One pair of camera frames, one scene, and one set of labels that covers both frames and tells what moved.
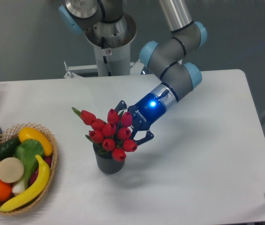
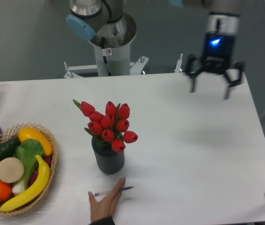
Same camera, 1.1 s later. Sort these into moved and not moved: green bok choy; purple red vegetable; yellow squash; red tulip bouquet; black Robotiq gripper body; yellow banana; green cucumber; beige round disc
Moved: black Robotiq gripper body; red tulip bouquet
Not moved: green bok choy; yellow squash; beige round disc; purple red vegetable; yellow banana; green cucumber
